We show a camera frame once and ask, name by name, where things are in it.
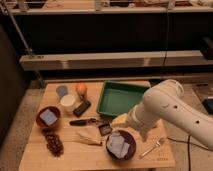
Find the dark bowl with cloth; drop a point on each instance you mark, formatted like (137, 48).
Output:
(128, 139)

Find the green plastic tray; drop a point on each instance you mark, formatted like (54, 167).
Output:
(118, 98)

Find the orange fruit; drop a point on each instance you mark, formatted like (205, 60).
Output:
(81, 90)

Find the dark device right floor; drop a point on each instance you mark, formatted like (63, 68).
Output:
(205, 93)

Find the bunch of dark grapes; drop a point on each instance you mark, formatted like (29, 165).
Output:
(54, 144)

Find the small dark box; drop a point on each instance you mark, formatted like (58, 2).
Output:
(105, 129)

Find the black rectangular block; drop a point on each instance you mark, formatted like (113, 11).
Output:
(81, 108)

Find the grey cloth in bowl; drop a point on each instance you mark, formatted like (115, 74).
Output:
(116, 144)

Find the blue grey lid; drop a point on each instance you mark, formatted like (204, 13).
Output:
(61, 91)

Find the silver fork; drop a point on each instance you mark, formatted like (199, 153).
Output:
(157, 144)

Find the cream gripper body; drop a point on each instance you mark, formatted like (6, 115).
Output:
(120, 121)

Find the brown bowl left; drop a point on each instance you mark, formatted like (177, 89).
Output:
(42, 124)

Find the white cup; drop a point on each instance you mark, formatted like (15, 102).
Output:
(68, 102)

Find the metal shelf rack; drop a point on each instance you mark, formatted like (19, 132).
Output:
(150, 45)

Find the black handled tool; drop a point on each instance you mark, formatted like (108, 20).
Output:
(84, 122)

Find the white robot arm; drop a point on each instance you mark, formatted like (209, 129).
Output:
(164, 101)

